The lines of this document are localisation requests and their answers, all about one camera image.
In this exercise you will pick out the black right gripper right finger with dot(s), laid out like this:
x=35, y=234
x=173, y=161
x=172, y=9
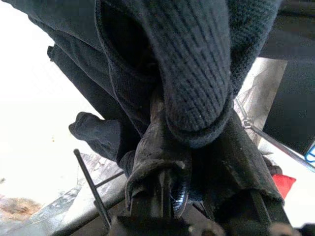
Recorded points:
x=236, y=167

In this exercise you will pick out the black long-sleeve garment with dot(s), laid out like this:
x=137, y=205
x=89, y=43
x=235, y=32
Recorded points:
x=192, y=61

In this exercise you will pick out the red cushion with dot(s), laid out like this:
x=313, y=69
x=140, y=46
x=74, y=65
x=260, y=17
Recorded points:
x=283, y=185

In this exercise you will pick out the silver metal clothes rack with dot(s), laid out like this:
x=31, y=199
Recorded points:
x=275, y=142

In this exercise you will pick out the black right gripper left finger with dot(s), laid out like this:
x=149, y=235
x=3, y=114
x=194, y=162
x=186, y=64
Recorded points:
x=157, y=152

